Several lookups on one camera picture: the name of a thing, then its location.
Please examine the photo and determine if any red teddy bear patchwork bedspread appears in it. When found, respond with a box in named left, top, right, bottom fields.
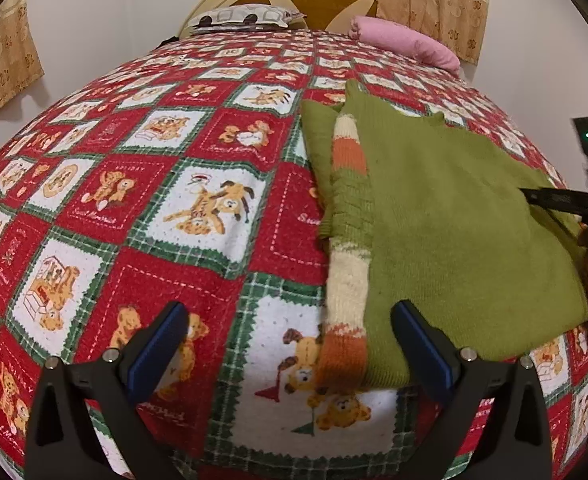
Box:
left=0, top=30, right=588, bottom=479

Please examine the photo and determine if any grey patterned pillow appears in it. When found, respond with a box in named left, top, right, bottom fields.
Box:
left=187, top=3, right=303, bottom=28

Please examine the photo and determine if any beige curtain on side wall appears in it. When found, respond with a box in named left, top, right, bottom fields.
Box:
left=0, top=0, right=44, bottom=110

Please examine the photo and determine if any pink pillow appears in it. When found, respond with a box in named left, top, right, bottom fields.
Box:
left=349, top=15, right=461, bottom=76

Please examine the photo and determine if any green orange striped knit sweater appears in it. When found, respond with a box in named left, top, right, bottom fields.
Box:
left=301, top=81, right=588, bottom=390

